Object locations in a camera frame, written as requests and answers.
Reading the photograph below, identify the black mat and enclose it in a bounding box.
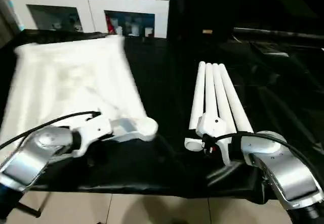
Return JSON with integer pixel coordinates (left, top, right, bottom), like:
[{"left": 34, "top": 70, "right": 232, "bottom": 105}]
[{"left": 0, "top": 28, "right": 324, "bottom": 206}]

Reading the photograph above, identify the white textured jar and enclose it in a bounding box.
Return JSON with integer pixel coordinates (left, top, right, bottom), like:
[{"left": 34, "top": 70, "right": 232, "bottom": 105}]
[{"left": 129, "top": 23, "right": 140, "bottom": 37}]

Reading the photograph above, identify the white plastic table top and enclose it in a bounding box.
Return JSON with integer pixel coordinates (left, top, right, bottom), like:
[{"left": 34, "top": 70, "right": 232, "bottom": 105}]
[{"left": 0, "top": 35, "right": 159, "bottom": 159}]

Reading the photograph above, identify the black backdrop cloth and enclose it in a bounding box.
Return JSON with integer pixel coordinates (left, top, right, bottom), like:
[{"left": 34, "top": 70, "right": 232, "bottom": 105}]
[{"left": 167, "top": 0, "right": 324, "bottom": 31}]

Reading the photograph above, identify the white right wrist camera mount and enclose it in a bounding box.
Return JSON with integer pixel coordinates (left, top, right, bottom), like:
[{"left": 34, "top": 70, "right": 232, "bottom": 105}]
[{"left": 196, "top": 109, "right": 231, "bottom": 166}]

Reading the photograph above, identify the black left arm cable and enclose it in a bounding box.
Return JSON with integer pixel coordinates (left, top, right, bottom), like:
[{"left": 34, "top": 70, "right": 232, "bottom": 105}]
[{"left": 0, "top": 110, "right": 102, "bottom": 151}]

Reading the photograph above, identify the grey curtain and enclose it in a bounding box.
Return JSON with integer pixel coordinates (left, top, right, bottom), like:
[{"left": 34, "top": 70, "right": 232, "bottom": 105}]
[{"left": 0, "top": 0, "right": 20, "bottom": 49}]

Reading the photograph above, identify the grey white ornament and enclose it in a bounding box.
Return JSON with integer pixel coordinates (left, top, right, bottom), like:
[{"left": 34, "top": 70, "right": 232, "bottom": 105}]
[{"left": 68, "top": 18, "right": 82, "bottom": 31}]

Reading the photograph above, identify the white plastic table leg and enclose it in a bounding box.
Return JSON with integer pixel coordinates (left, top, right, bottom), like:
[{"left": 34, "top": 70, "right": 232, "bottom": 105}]
[
  {"left": 218, "top": 63, "right": 255, "bottom": 135},
  {"left": 184, "top": 61, "right": 207, "bottom": 152},
  {"left": 212, "top": 63, "right": 237, "bottom": 133},
  {"left": 204, "top": 63, "right": 216, "bottom": 113}
]

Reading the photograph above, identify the blue patterned strip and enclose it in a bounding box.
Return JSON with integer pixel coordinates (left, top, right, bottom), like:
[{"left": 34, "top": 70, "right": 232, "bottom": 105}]
[{"left": 7, "top": 0, "right": 20, "bottom": 31}]

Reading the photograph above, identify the white cabinet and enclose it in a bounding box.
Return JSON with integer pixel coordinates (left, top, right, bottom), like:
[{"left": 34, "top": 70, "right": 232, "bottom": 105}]
[{"left": 6, "top": 0, "right": 171, "bottom": 39}]

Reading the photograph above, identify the dark metal rod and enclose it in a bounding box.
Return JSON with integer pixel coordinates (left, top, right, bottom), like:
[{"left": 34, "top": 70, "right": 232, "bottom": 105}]
[{"left": 234, "top": 27, "right": 324, "bottom": 36}]

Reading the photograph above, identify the black table frame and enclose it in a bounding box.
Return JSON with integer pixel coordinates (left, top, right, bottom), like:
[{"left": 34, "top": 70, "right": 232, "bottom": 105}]
[{"left": 17, "top": 192, "right": 51, "bottom": 218}]

